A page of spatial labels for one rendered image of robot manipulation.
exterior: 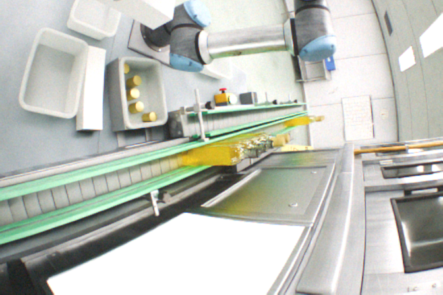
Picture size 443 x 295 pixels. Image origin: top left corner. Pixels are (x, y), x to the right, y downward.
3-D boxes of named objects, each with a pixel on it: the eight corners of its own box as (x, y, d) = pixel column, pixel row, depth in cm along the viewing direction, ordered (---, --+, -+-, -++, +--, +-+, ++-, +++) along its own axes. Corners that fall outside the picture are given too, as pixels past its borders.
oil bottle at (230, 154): (182, 165, 75) (240, 165, 63) (180, 148, 75) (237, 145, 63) (193, 161, 80) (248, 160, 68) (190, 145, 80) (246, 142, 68)
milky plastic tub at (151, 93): (113, 132, 67) (127, 130, 62) (106, 64, 66) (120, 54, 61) (153, 126, 82) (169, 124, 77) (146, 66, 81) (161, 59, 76)
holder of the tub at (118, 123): (115, 149, 68) (128, 148, 64) (106, 64, 66) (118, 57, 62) (153, 140, 82) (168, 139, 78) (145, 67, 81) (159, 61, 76)
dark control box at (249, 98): (240, 107, 140) (253, 105, 136) (238, 93, 140) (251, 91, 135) (246, 106, 147) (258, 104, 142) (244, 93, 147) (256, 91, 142)
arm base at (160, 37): (149, 7, 80) (165, -2, 74) (174, 24, 92) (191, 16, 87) (140, 37, 77) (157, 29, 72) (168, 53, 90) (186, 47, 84)
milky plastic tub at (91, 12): (58, 31, 52) (68, 19, 47) (80, -19, 56) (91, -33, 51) (101, 48, 66) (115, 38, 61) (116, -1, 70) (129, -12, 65)
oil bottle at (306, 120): (285, 126, 170) (321, 123, 154) (284, 119, 169) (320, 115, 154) (287, 126, 174) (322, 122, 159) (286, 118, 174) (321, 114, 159)
